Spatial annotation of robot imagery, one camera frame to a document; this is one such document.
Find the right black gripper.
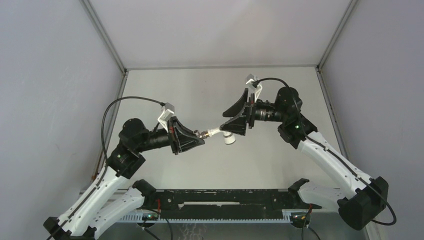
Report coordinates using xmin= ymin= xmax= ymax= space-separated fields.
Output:
xmin=220 ymin=88 xmax=287 ymax=136

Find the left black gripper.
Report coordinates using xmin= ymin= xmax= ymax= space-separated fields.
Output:
xmin=135 ymin=116 xmax=205 ymax=155

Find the white plastic water faucet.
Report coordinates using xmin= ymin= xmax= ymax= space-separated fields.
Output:
xmin=205 ymin=127 xmax=236 ymax=145

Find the metal tee pipe fitting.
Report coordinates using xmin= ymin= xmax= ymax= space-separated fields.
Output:
xmin=193 ymin=130 xmax=210 ymax=139

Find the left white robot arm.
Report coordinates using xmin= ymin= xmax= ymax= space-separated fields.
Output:
xmin=43 ymin=116 xmax=205 ymax=240

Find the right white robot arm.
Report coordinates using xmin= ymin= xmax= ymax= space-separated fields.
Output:
xmin=220 ymin=87 xmax=389 ymax=231

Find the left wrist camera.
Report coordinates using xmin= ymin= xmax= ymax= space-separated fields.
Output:
xmin=157 ymin=102 xmax=175 ymax=133

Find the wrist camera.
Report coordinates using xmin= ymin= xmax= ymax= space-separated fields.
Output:
xmin=245 ymin=74 xmax=263 ymax=103
xmin=157 ymin=102 xmax=175 ymax=133

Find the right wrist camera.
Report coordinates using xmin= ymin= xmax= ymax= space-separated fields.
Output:
xmin=245 ymin=74 xmax=263 ymax=103

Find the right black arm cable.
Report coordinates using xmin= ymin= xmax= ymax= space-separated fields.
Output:
xmin=254 ymin=77 xmax=398 ymax=227

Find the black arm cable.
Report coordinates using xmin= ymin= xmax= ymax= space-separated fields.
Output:
xmin=254 ymin=77 xmax=398 ymax=227
xmin=46 ymin=96 xmax=167 ymax=240

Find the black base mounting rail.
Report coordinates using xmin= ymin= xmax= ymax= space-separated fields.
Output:
xmin=141 ymin=189 xmax=310 ymax=219

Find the white slotted cable duct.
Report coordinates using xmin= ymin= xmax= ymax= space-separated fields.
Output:
xmin=117 ymin=211 xmax=293 ymax=224

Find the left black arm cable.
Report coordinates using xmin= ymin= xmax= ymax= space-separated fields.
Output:
xmin=46 ymin=96 xmax=167 ymax=240

